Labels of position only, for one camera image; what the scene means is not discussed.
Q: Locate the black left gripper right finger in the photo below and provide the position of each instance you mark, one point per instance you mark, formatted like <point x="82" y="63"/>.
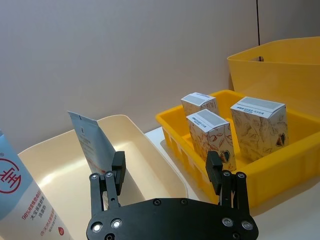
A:
<point x="214" y="170"/>

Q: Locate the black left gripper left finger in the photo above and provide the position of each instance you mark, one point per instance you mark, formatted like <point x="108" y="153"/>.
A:
<point x="119" y="172"/>

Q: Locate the grey-blue flat tube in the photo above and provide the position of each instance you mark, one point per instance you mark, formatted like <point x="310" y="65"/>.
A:
<point x="91" y="140"/>

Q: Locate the cream plastic tray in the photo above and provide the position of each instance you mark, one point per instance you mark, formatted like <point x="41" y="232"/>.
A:
<point x="62" y="162"/>

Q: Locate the large white patterned carton box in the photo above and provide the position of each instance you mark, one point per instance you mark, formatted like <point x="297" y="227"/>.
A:
<point x="260" y="132"/>

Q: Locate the yellow plastic crate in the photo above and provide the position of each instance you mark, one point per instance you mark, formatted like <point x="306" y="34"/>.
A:
<point x="282" y="175"/>

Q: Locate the pale blue tube red print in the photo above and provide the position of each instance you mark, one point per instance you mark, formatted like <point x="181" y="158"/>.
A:
<point x="17" y="197"/>

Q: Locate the tall yellow plastic bin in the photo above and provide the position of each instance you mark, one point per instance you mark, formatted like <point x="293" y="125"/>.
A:
<point x="282" y="77"/>

